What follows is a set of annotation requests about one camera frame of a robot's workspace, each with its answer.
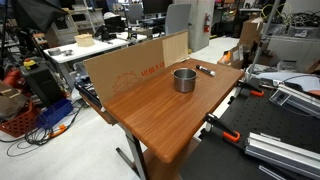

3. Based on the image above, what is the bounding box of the black perforated breadboard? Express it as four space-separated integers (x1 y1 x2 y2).
180 78 320 180

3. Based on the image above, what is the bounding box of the blue plastic bin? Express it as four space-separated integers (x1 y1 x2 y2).
36 99 73 129

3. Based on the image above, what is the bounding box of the red fire extinguisher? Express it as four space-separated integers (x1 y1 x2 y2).
204 13 211 33

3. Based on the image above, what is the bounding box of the black orange clamp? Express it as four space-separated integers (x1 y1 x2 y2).
237 81 264 97
203 113 240 142

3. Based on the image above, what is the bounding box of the grey office chair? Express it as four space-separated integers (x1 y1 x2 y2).
164 4 191 35

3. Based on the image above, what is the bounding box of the brown cardboard panel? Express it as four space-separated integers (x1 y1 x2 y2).
84 30 188 103

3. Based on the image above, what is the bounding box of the silver aluminium extrusion rail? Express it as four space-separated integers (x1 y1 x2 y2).
245 132 320 180

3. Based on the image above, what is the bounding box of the white side table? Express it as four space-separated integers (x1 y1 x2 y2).
43 31 148 88

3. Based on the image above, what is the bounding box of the black orange clamp far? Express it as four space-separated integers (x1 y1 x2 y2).
237 81 264 97

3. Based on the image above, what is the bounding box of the red plastic crate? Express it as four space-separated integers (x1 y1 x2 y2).
0 100 39 138

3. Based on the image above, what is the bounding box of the black orange clamp near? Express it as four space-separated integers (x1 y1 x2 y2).
203 113 240 142

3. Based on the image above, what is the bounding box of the stainless steel pot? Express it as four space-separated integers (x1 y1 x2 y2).
173 68 197 93

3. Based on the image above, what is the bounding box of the black and white marker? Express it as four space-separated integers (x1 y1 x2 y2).
196 65 215 77

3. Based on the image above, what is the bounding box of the small wooden box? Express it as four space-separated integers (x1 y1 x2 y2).
75 34 94 47

